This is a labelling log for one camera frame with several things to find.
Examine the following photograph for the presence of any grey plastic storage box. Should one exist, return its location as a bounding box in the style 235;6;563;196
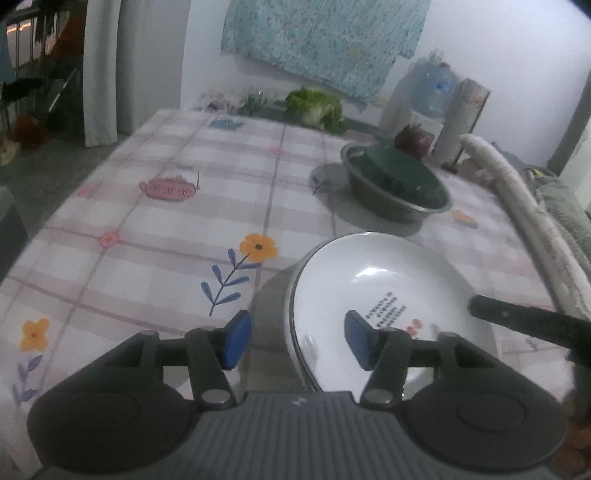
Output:
0;187;28;282

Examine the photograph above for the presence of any blue water bottle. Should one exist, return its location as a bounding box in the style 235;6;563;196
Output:
413;55;460;118

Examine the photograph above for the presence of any steel bowl with ear handles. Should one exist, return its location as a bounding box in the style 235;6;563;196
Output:
341;143;454;224

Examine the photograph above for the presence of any orange item on floor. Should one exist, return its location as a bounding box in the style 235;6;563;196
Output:
14;115;49;148

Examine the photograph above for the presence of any rolled white woven mat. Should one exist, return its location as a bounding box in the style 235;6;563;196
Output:
459;134;591;324

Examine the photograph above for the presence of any blue floral wall cloth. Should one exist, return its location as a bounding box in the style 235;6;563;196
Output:
221;0;432;107

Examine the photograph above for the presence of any folded stroller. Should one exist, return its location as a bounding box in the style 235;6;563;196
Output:
41;69;81;121

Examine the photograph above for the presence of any white water dispenser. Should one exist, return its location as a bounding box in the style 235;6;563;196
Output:
404;108;448;158

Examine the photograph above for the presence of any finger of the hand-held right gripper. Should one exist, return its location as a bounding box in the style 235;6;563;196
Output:
468;294;591;354

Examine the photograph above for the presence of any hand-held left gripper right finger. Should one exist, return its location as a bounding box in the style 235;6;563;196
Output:
344;310;490;408

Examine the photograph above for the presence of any dark side table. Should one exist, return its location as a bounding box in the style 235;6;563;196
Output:
240;104;398;139

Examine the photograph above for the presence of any grey blanket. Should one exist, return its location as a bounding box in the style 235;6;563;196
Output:
503;152;591;264

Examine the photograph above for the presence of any white printed ceramic plate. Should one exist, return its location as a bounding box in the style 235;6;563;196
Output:
290;233;499;398

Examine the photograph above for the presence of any green ceramic bowl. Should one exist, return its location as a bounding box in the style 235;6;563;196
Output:
353;142;451;208

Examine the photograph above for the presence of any metal railing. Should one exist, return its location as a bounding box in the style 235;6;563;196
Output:
0;9;47;134

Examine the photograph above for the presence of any white curtain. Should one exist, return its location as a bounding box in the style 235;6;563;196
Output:
83;0;190;148

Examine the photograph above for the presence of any standing patterned paper roll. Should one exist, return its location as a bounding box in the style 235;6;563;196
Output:
434;78;491;169

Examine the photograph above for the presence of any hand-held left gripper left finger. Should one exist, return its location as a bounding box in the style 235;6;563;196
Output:
106;310;253;409

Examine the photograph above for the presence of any green cabbage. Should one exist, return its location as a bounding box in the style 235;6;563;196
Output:
283;88;346;132

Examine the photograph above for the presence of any dark red round pot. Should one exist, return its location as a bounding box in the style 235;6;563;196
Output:
394;124;430;160

